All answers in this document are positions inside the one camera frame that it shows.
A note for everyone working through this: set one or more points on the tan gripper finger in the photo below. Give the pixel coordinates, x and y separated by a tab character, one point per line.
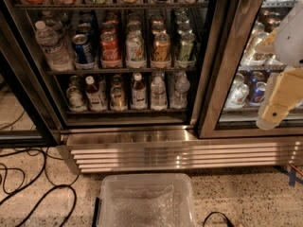
287	94
267	44

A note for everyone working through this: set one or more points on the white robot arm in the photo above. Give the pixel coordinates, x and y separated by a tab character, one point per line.
289	39

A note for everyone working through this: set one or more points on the gold can behind glass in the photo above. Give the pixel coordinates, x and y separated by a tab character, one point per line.
251	56

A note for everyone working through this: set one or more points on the blue Pepsi can behind glass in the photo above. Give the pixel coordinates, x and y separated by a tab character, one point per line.
256	94

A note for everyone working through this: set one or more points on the white green can behind glass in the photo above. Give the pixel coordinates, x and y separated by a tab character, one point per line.
236	98

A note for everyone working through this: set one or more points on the glass fridge door right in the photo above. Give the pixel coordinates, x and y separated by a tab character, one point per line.
234	24

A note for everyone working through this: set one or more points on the gold orange soda can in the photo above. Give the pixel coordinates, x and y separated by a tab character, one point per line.
160	52

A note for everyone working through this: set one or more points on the white green soda can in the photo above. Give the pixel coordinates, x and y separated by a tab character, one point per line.
135	51

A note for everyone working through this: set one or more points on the stainless steel fridge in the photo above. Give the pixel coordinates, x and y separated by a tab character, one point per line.
129	140

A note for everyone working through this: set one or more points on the red Coca-Cola can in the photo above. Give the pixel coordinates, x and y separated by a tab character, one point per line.
110	51

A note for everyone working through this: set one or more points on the green white can bottom shelf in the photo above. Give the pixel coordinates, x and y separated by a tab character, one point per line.
77	102

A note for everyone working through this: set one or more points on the blue tape on floor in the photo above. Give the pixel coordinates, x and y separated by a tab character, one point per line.
291	174

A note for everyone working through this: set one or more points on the clear water bottle right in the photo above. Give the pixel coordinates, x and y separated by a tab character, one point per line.
180	87

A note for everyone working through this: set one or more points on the clear water bottle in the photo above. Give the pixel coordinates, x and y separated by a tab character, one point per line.
158	94
180	87

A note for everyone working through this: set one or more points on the clear water bottle middle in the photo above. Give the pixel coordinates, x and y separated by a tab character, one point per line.
158	94

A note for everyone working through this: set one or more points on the dark tea bottle white cap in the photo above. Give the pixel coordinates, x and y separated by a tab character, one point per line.
139	93

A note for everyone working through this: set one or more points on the clear plastic storage bin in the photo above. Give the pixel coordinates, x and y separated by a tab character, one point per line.
146	200

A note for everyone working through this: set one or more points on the iced tea bottle white cap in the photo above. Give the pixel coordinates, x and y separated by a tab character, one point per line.
95	95

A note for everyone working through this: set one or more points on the large water bottle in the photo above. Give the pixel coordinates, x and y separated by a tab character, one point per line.
54	49

